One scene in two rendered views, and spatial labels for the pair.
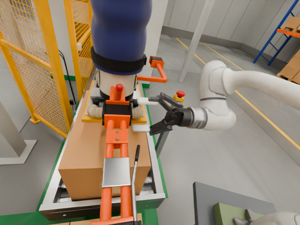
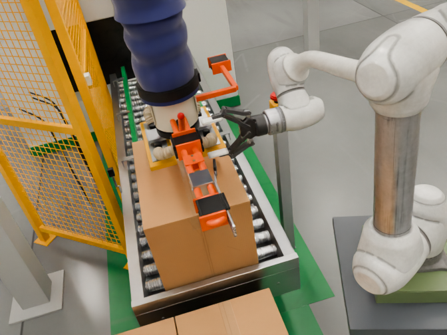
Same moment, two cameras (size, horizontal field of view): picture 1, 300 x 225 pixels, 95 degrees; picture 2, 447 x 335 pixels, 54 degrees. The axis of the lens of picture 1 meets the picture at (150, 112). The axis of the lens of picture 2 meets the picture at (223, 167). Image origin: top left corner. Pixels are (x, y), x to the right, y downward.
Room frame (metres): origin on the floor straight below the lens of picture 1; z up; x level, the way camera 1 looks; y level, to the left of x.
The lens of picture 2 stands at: (-0.83, -0.21, 2.03)
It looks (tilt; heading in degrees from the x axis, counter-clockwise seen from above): 37 degrees down; 10
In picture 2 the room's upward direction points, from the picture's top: 10 degrees counter-clockwise
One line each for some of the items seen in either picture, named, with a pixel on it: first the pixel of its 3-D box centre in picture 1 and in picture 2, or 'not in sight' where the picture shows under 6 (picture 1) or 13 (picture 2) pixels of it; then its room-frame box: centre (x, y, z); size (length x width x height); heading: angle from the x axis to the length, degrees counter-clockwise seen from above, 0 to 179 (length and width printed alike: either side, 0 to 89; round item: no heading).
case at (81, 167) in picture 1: (111, 140); (192, 203); (0.58, 0.21, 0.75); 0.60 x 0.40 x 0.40; 18
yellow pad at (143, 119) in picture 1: (134, 98); (202, 126); (0.63, 0.10, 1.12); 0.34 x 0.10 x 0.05; 19
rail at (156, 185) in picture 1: (140, 100); (225, 135); (1.49, 0.16, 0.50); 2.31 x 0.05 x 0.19; 18
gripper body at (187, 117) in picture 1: (177, 117); (252, 126); (0.43, -0.11, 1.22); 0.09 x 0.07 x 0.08; 109
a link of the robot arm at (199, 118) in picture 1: (193, 117); (273, 121); (0.45, -0.18, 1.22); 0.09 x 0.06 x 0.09; 19
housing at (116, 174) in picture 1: (116, 175); (201, 183); (0.16, 0.04, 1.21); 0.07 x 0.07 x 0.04; 19
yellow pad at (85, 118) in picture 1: (97, 95); (156, 139); (0.56, 0.28, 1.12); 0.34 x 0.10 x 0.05; 19
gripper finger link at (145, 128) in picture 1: (141, 128); (217, 153); (0.38, 0.02, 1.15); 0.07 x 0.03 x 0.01; 109
